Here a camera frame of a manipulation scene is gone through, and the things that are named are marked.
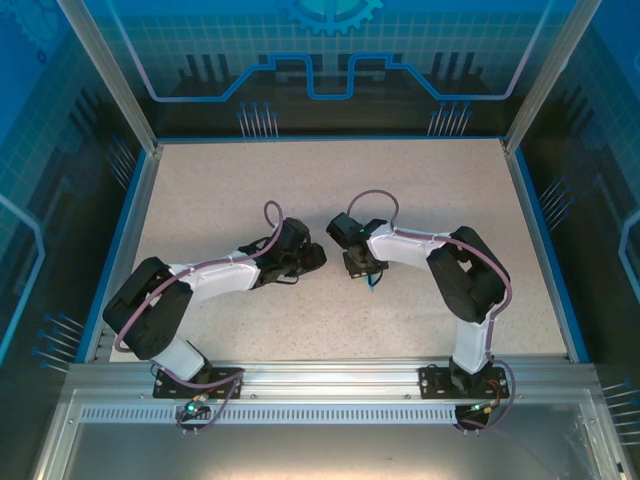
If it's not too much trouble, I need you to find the grey sheet metal plate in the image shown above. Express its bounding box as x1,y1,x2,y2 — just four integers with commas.
29,389,640,480

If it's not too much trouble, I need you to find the green-lit cable connector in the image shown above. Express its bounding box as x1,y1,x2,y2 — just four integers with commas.
180,393,210,419
467,397,504,416

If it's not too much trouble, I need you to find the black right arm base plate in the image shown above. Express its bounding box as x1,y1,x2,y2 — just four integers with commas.
418,364,511,400

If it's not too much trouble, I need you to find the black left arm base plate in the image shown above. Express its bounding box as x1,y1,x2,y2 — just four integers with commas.
153,366,245,400

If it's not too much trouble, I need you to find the aluminium cross rail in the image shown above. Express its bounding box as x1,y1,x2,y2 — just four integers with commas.
67,355,600,401

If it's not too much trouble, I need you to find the blue printed gear panel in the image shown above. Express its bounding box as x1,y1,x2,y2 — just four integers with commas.
82,0,571,140

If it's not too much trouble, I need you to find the blue printed side panel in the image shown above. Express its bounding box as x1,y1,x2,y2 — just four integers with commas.
517,0,640,381
0,0,151,381

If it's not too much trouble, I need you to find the aluminium frame post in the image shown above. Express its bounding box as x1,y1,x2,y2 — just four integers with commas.
501,0,606,154
55,0,164,154

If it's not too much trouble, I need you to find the slotted grey cable duct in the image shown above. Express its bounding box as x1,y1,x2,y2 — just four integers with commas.
78,405,585,426

